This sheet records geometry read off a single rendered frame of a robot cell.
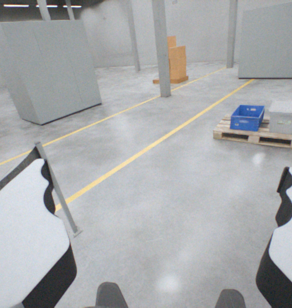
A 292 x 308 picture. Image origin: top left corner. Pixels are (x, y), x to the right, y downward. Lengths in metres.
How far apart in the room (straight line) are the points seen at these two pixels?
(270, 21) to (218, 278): 7.01
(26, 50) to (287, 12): 6.69
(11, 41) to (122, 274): 5.08
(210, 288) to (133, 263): 0.59
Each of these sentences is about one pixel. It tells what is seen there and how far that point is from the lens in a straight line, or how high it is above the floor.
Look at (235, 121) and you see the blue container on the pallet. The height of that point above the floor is 0.28.
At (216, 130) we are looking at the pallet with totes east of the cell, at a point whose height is 0.14.
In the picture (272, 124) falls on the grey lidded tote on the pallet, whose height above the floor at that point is 0.27.
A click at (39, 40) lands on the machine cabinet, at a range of 5.93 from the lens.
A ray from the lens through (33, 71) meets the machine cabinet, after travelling 5.78.
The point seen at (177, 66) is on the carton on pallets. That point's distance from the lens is 8.31.
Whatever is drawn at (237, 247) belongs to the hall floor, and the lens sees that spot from 1.93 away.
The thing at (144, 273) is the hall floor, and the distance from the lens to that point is 1.79.
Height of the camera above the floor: 1.52
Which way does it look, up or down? 28 degrees down
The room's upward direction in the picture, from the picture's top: 8 degrees counter-clockwise
